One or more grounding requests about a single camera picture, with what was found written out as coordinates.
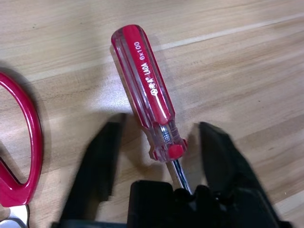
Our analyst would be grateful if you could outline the red clear handled screwdriver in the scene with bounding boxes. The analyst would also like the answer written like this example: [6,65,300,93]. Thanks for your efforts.
[110,24,193,195]

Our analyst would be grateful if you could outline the red handled scissors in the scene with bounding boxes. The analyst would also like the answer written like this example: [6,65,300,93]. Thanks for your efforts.
[0,72,44,228]

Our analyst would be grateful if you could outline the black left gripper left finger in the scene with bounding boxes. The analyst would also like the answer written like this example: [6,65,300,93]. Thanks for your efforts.
[60,113,126,224]

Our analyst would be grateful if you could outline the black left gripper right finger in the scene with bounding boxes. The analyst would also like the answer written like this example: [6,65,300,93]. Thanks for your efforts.
[193,121,278,228]

